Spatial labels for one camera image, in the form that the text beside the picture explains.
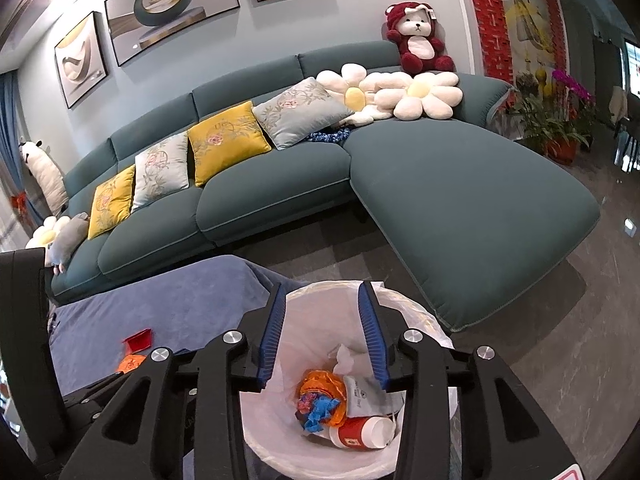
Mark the white long plush toy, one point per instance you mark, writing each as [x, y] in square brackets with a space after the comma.
[47, 174]

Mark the blue wrapper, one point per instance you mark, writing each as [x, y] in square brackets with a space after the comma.
[316, 410]

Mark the teal curved sectional sofa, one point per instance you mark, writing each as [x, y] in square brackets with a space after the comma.
[475, 218]

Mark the abstract wall painting left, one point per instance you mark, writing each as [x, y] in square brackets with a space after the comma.
[79, 60]

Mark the abstract wall painting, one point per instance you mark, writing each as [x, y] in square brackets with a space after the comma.
[136, 25]
[79, 60]

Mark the red paper cup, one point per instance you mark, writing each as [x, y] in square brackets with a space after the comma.
[364, 433]

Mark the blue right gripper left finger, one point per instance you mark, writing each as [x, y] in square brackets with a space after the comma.
[269, 344]

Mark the grey foil pouch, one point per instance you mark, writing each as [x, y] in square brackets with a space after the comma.
[366, 398]

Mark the white daisy pillow left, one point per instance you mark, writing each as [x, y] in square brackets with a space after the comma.
[46, 234]

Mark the light floral cushion left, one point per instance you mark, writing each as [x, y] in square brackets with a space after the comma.
[161, 170]

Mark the abstract wall painting middle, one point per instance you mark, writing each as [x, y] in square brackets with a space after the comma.
[136, 25]

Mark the white daisy pillow outer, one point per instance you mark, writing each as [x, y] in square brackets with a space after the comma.
[432, 95]

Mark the light floral cushion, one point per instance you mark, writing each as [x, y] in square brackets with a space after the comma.
[161, 170]
[298, 111]

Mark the white tissue pile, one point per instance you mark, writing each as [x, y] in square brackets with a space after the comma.
[352, 363]

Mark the potted flower plant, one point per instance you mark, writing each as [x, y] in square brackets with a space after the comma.
[559, 121]

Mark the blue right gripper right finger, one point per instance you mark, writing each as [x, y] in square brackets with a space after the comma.
[370, 313]

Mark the white daisy pillow inner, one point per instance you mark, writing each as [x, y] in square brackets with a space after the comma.
[354, 87]

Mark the light floral cushion right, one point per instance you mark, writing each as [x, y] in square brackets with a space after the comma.
[298, 111]

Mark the blue velvet table cloth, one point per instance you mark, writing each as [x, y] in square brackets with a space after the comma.
[215, 312]

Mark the orange snack wrapper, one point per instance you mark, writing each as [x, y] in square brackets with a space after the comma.
[130, 362]

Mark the white daisy pillow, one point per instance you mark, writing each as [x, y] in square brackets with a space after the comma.
[354, 87]
[432, 95]
[46, 234]

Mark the blue patterned cloth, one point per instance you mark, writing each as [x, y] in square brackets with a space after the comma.
[332, 136]

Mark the red paper box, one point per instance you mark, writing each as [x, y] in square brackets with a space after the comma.
[138, 342]

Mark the grey plush toy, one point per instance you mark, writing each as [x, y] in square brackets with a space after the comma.
[72, 231]

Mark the orange mesh wrapper ball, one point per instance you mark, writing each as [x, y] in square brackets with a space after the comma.
[328, 383]

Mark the yellow cushion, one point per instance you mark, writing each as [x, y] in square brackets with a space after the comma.
[224, 140]
[111, 203]

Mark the red white teddy bear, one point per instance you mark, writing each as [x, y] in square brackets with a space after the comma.
[412, 27]

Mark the yellow cushion left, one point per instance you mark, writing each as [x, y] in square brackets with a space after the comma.
[111, 203]

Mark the yellow cushion centre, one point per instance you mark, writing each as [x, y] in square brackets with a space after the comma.
[224, 140]

